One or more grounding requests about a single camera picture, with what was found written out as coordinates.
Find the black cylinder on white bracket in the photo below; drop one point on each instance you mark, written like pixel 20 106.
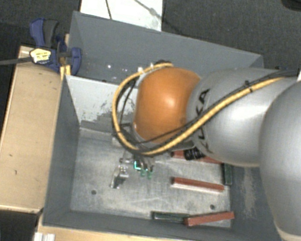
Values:
pixel 194 154

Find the grey metal bin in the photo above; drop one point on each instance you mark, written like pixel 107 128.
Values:
pixel 116 53

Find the dark green flat block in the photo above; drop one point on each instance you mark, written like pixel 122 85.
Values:
pixel 169 217
pixel 227 174

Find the pale wood flat board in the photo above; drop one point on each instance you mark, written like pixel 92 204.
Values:
pixel 26 138

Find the red-brown flat block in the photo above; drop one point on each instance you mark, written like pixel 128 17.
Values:
pixel 198 184
pixel 178 153
pixel 209 218

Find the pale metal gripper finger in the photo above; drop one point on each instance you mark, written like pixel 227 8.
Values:
pixel 115 178
pixel 124 172

